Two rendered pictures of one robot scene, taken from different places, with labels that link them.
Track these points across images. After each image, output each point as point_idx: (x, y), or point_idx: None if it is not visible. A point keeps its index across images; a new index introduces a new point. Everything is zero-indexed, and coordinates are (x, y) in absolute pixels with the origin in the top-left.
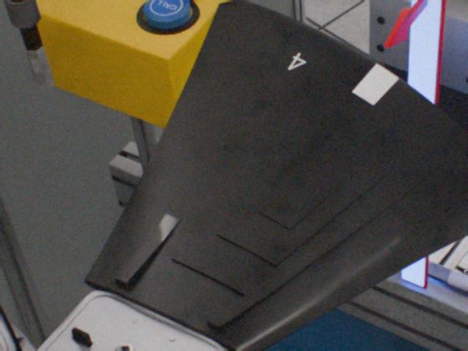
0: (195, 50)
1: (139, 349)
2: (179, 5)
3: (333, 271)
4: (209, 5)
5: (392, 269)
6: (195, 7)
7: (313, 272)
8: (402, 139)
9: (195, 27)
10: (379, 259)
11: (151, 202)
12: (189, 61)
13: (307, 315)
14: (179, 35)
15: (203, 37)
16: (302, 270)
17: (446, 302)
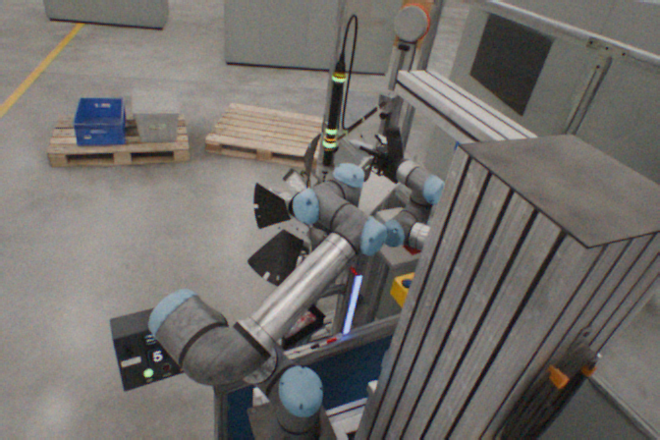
0: (398, 287)
1: None
2: (407, 283)
3: (314, 240)
4: (407, 290)
5: (311, 247)
6: (407, 287)
7: (315, 238)
8: None
9: (401, 285)
10: (313, 246)
11: None
12: (396, 285)
13: (310, 235)
14: (400, 282)
15: (400, 288)
16: (316, 237)
17: (337, 334)
